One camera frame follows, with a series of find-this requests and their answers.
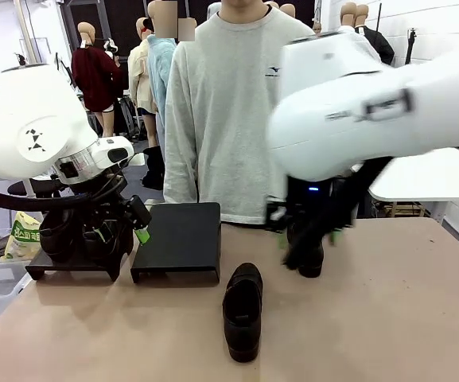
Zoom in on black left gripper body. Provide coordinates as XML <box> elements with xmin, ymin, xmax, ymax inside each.
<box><xmin>91</xmin><ymin>186</ymin><xmax>134</xmax><ymax>228</ymax></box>

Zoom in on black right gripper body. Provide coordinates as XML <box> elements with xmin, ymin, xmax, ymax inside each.
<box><xmin>286</xmin><ymin>177</ymin><xmax>356</xmax><ymax>230</ymax></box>

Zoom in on person's right forearm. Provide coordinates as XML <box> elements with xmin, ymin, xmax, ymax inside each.
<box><xmin>163</xmin><ymin>131</ymin><xmax>199</xmax><ymax>204</ymax></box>

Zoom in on black shoe stand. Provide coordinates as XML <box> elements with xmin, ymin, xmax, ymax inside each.
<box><xmin>25</xmin><ymin>250</ymin><xmax>133</xmax><ymax>283</ymax></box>
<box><xmin>130</xmin><ymin>201</ymin><xmax>222</xmax><ymax>284</ymax></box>

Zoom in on black tall boots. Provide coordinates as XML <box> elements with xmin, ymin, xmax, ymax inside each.
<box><xmin>141</xmin><ymin>145</ymin><xmax>166</xmax><ymax>191</ymax></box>

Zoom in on green yellow snack bag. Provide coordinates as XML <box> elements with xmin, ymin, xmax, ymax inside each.
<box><xmin>2</xmin><ymin>210</ymin><xmax>43</xmax><ymax>262</ymax></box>

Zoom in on person in grey sweatshirt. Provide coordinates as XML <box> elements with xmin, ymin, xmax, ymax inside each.
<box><xmin>163</xmin><ymin>0</ymin><xmax>294</xmax><ymax>226</ymax></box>

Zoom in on white table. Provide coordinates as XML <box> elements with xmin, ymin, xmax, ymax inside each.
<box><xmin>366</xmin><ymin>146</ymin><xmax>459</xmax><ymax>202</ymax></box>

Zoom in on mannequin in dark red sweater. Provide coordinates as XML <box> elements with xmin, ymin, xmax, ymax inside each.
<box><xmin>71</xmin><ymin>21</ymin><xmax>126</xmax><ymax>138</ymax></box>

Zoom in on mannequin in cream jacket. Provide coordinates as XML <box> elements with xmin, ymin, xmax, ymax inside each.
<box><xmin>127</xmin><ymin>17</ymin><xmax>159</xmax><ymax>148</ymax></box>

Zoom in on mannequin in light blue fleece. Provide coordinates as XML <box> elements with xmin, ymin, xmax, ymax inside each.
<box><xmin>147</xmin><ymin>0</ymin><xmax>178</xmax><ymax>176</ymax></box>

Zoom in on background person with headset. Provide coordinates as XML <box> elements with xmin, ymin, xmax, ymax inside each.
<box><xmin>103</xmin><ymin>37</ymin><xmax>121</xmax><ymax>60</ymax></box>

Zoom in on mannequin in black jacket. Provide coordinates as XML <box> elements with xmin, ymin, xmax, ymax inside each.
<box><xmin>354</xmin><ymin>3</ymin><xmax>395</xmax><ymax>67</ymax></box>

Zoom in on black tripod pole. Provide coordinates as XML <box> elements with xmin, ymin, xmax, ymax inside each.
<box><xmin>404</xmin><ymin>27</ymin><xmax>419</xmax><ymax>67</ymax></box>

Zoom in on mannequin in white shirt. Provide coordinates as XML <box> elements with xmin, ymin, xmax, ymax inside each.
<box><xmin>339</xmin><ymin>2</ymin><xmax>369</xmax><ymax>35</ymax></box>

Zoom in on mannequin in red top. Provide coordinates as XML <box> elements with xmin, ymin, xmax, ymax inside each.
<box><xmin>177</xmin><ymin>18</ymin><xmax>196</xmax><ymax>43</ymax></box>

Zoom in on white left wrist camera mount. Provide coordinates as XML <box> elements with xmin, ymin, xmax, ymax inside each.
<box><xmin>125</xmin><ymin>150</ymin><xmax>146</xmax><ymax>167</ymax></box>

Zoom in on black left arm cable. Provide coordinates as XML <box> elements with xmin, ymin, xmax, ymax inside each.
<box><xmin>0</xmin><ymin>174</ymin><xmax>129</xmax><ymax>212</ymax></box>

